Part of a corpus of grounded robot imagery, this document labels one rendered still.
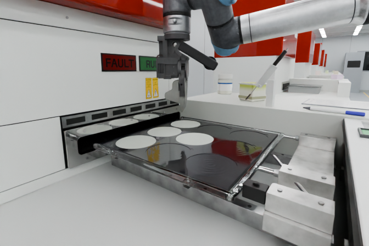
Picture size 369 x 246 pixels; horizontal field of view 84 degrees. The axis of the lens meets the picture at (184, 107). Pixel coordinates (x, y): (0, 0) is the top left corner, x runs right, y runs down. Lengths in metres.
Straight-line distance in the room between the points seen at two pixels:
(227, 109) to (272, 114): 0.15
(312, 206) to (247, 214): 0.11
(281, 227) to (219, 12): 0.45
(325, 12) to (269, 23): 0.12
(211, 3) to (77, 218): 0.52
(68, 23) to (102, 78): 0.15
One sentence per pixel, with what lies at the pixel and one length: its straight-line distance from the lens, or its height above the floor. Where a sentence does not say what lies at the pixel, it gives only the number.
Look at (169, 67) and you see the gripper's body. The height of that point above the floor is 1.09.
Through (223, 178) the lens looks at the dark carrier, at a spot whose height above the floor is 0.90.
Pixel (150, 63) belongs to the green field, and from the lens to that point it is 0.71.
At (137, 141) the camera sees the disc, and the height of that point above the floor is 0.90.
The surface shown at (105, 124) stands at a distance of 0.60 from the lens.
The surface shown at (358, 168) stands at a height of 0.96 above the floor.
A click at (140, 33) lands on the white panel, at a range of 0.69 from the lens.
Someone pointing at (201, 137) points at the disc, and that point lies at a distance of 0.57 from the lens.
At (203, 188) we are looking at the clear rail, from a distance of 0.35.
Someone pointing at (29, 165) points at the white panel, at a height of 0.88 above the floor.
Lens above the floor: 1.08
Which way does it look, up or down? 10 degrees down
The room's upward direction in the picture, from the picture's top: straight up
